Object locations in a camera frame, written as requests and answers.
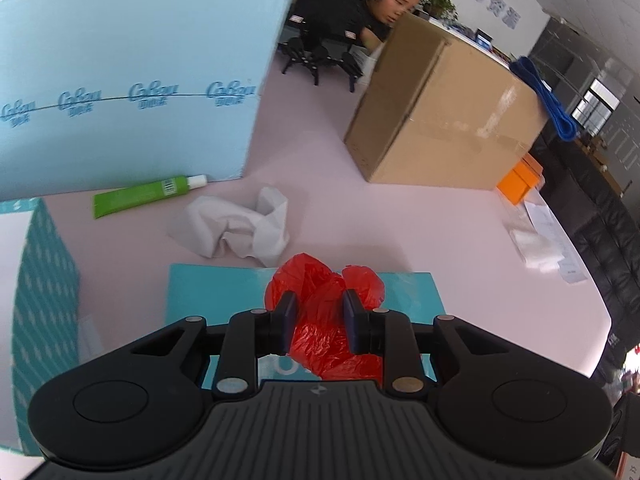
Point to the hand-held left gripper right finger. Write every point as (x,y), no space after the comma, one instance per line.
(351,322)

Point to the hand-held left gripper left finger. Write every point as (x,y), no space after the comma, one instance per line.
(287,322)

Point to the red plastic bag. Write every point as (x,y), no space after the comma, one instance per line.
(320,305)

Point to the pink desktop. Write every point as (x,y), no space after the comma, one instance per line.
(310,135)

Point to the crumpled white tissue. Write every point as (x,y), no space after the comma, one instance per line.
(235,225)

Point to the green tube with white cap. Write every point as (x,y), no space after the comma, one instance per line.
(140,195)

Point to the orange box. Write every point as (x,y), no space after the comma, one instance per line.
(517,180)

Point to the white paper sheet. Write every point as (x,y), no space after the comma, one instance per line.
(547,220)

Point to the large cardboard box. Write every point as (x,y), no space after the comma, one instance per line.
(450,110)

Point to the teal patterned box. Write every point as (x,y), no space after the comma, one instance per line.
(40,310)

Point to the black sofa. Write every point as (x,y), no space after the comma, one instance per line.
(600,220)

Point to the light blue foam board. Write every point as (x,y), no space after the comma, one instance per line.
(125,45)

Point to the green potted plant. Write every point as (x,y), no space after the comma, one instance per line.
(440,5)

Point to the window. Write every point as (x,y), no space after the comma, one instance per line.
(597,102)

